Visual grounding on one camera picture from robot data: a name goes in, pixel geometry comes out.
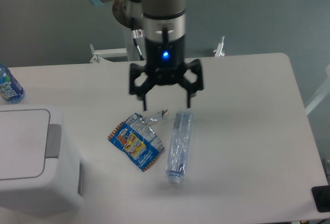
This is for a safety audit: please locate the blue labelled drink bottle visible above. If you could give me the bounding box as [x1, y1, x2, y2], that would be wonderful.
[1, 64, 25, 103]

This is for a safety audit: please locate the white stand leg with bolt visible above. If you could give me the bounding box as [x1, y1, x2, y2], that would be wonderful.
[213, 36, 225, 57]

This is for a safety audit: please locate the blue snack wrapper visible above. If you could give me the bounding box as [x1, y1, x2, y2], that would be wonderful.
[108, 109, 168, 171]

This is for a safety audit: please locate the black device at table edge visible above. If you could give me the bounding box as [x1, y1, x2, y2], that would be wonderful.
[311, 185, 329, 213]

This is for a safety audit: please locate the white trash can lid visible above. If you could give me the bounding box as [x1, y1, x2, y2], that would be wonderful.
[1, 109, 62, 181]

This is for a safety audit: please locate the white frame bar right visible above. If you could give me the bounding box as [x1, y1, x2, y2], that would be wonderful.
[305, 65, 329, 115]

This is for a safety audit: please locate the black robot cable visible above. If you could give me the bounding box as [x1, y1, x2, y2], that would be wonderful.
[130, 18, 145, 61]

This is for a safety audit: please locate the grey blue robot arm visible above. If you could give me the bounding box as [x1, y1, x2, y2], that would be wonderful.
[90, 0, 204, 108]

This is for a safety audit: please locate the white trash can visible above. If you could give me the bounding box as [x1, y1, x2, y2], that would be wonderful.
[1, 104, 84, 213]

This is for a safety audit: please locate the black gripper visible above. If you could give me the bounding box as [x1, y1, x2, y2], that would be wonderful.
[129, 36, 204, 111]

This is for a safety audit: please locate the crushed clear plastic bottle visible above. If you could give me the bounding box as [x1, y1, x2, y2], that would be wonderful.
[166, 110, 193, 188]

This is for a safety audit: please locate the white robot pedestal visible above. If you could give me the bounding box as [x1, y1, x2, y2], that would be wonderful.
[90, 28, 145, 63]

